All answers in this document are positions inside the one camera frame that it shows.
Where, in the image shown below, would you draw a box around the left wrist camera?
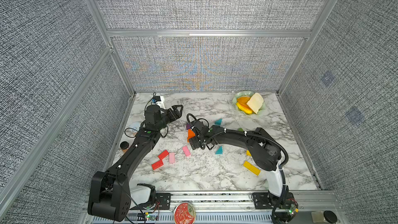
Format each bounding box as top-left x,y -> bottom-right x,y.
151,95 -> 165,109

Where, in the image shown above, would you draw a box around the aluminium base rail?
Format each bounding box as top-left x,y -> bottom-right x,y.
77,189 -> 349,224

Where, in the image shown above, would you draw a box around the yellow banana toy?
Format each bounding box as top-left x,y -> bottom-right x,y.
236,102 -> 254,115

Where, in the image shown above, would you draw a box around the orange round food toy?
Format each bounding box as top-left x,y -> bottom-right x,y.
237,95 -> 251,107

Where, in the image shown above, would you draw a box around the yellow rectangle block near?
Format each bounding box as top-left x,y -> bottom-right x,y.
243,161 -> 260,176

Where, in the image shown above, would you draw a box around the pink rectangle block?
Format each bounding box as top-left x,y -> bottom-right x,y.
182,146 -> 191,157
169,152 -> 176,164

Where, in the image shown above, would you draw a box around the red rectangle block upper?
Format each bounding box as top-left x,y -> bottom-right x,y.
158,150 -> 170,160

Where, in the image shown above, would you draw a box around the red round tin lid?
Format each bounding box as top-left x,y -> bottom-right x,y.
173,202 -> 196,224

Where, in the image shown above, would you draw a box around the beige bread slice toy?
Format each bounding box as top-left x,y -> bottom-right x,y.
246,93 -> 264,114

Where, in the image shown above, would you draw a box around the red rectangle block lower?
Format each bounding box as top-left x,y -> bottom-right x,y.
151,160 -> 164,171

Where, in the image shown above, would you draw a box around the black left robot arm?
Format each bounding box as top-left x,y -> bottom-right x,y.
87,105 -> 183,222

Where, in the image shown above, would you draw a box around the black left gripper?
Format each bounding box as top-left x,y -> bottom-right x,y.
155,104 -> 182,132

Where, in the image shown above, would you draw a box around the red rectangle block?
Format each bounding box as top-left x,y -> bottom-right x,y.
158,150 -> 170,160
151,160 -> 164,171

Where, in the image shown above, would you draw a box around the black knob on box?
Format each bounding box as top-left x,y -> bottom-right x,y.
311,211 -> 338,224

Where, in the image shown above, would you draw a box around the teal triangle block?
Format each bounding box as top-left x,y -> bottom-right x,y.
215,119 -> 222,126
215,146 -> 223,155

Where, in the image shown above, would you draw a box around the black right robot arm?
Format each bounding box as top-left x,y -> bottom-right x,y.
187,114 -> 289,207

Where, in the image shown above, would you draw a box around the white round object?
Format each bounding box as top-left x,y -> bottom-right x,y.
129,122 -> 141,133

